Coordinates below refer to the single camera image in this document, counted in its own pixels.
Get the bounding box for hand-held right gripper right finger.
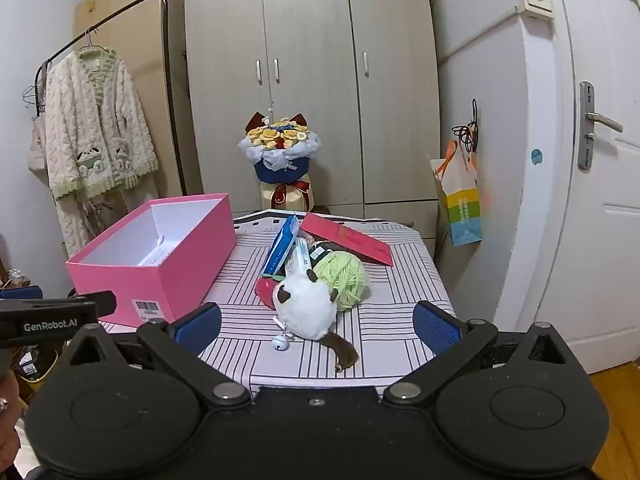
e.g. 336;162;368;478
384;301;587;407

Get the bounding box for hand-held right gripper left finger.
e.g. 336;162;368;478
52;302;252;409

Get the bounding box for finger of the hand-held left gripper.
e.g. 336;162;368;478
75;291;119;320
0;286;44;302

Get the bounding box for pink cardboard box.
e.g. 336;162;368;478
66;192;238;329

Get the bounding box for red plush toy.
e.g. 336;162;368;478
254;274;281;309

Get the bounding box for green yarn ball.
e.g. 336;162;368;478
307;241;370;313

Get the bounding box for white plush cat toy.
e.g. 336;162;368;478
272;269;361;374

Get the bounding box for blue tissue packet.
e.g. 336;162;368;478
261;214;301;277

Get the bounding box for white tissue packet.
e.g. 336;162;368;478
285;237;314;279

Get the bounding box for person's left hand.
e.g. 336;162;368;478
0;375;21;461

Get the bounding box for striped table cloth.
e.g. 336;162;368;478
102;208;457;397

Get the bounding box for printed paper sheet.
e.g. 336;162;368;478
135;235;171;267

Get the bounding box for colourful paper bag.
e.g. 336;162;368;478
428;140;485;247

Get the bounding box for red paper envelope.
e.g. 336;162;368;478
300;212;396;267

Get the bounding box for white canvas tote bag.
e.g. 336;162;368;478
27;115;51;174

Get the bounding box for yellow flower bouquet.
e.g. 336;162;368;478
237;110;321;213

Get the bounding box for fuzzy white green robe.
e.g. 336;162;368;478
44;46;160;257

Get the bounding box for white door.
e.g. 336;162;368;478
525;0;640;376

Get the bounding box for black metal clothes rack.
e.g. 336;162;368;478
34;0;189;197

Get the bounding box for light wooden cabinet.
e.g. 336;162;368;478
75;0;189;197

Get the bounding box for beige wardrobe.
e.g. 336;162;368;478
181;0;442;242

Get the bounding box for hanging black cables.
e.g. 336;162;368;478
451;99;480;154

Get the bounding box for metal door handle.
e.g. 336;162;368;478
578;81;624;171

